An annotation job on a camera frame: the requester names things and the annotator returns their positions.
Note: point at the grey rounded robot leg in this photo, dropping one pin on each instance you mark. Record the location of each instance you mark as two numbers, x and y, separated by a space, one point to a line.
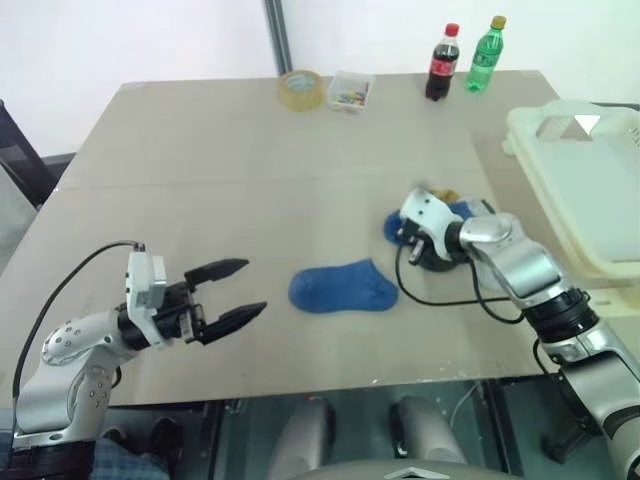
300 440
427 430

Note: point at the clear packing tape roll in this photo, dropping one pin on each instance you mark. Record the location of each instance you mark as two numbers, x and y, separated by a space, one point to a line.
300 92

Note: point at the crumpled blue sock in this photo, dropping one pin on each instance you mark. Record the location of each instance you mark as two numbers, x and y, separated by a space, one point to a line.
392 226

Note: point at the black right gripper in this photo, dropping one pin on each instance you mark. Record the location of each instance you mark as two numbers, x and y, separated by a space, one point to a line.
412 240

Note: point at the clear box of coloured pins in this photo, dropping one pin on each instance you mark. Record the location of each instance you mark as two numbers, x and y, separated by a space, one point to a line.
351 92

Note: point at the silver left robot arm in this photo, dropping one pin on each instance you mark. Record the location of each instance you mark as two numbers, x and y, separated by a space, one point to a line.
60 370

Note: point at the cola bottle with red cap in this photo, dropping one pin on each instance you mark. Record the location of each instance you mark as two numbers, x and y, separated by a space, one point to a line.
441 65

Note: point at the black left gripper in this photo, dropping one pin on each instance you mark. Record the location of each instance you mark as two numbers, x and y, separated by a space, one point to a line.
175 312

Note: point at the black shoe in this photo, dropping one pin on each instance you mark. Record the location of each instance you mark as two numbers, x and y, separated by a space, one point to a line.
166 440

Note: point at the black chair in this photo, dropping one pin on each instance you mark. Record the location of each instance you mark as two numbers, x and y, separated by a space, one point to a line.
20 155

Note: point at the blue plaid trousers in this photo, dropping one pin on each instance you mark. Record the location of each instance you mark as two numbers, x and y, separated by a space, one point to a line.
125 462

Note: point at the grey robot torso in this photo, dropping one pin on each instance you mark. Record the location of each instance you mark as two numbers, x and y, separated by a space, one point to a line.
405 472

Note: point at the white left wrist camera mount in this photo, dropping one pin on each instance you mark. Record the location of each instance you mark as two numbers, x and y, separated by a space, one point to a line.
142 285

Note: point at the flat blue sock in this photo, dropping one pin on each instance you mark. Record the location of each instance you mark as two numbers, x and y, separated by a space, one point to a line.
342 286

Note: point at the green bottle with yellow cap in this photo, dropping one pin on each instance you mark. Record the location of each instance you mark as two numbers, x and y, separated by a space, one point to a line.
482 57

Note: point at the blue sock with white cuff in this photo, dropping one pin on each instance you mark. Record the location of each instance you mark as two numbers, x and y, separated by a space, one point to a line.
465 207

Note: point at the grey metal pole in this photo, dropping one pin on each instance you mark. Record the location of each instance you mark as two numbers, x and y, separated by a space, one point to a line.
279 35

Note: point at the yellow sock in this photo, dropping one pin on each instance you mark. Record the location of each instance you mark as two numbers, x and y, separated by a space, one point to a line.
445 194

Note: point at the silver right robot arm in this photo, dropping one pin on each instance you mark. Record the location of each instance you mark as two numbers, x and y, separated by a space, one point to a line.
530 272

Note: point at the cream plastic basket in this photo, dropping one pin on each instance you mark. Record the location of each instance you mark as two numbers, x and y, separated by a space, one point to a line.
585 195

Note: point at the black stand base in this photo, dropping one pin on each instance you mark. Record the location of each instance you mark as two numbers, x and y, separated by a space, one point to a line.
570 445

